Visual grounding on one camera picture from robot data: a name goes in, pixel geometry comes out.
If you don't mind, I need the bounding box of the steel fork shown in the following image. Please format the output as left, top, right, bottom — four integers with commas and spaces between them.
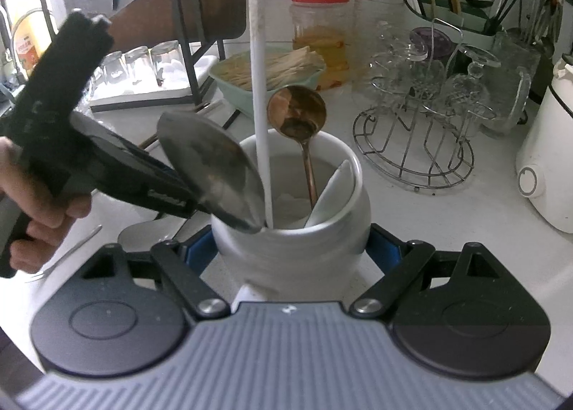
25, 225, 103, 283

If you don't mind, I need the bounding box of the white ceramic soup spoon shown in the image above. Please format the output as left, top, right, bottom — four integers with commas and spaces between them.
304, 159, 355, 228

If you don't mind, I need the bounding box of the large steel spoon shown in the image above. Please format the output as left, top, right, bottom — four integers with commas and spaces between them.
160, 121, 265, 233

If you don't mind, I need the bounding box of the white ceramic mug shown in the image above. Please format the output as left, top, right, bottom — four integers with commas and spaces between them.
211, 130, 371, 302

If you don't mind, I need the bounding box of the copper long-handled spoon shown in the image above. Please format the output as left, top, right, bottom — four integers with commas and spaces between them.
267, 85, 326, 208

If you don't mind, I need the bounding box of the person left hand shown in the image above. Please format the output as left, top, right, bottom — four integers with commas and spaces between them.
1, 136, 91, 274

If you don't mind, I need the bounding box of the white drip tray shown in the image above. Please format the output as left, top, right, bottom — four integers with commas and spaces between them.
88, 78, 194, 112

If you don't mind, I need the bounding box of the upturned glass left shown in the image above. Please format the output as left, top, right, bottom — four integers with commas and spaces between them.
101, 51, 128, 92

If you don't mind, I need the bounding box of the upturned glass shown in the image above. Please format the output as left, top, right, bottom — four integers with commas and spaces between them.
150, 40, 188, 90
124, 46, 155, 88
101, 51, 128, 92

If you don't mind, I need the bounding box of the brown wooden chopstick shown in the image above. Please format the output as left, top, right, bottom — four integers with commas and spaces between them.
138, 99, 223, 150

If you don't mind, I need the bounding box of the upturned glass middle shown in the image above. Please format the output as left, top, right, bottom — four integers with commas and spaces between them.
124, 46, 155, 88

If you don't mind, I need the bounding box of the yellow detergent jug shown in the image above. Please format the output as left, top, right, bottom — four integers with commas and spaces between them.
12, 9, 52, 77

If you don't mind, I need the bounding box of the upturned glass right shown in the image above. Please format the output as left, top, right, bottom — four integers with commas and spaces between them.
150, 40, 188, 90

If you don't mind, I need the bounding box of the white electric cooker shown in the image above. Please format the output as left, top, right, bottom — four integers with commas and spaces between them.
516, 54, 573, 233

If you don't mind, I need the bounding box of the green basket of sticks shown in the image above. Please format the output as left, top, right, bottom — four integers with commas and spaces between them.
209, 47, 326, 118

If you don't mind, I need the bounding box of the clear glass pitcher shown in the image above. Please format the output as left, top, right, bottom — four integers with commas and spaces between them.
481, 32, 541, 137

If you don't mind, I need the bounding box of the green white utensil caddy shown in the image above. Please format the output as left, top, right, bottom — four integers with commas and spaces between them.
402, 0, 502, 49

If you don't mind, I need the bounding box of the red-lid plastic jar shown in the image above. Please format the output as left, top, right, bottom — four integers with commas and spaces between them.
289, 0, 350, 91

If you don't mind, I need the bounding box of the wire glass holder rack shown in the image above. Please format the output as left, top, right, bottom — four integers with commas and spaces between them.
352, 20, 500, 191

